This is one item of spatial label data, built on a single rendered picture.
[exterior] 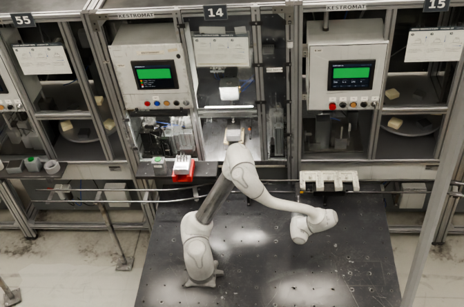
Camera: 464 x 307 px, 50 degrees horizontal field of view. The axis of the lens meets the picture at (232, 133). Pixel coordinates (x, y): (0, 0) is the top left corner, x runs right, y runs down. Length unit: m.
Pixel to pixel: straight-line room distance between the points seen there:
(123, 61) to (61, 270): 1.94
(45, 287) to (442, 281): 2.92
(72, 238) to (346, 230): 2.26
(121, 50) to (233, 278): 1.46
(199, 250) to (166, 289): 0.36
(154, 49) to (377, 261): 1.78
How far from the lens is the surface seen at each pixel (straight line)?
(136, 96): 3.06
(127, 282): 3.99
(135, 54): 2.88
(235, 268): 3.08
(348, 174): 3.30
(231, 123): 3.35
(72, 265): 4.22
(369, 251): 3.17
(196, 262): 2.86
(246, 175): 2.50
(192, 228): 2.96
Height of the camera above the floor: 3.26
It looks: 42 degrees down
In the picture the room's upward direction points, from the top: 7 degrees counter-clockwise
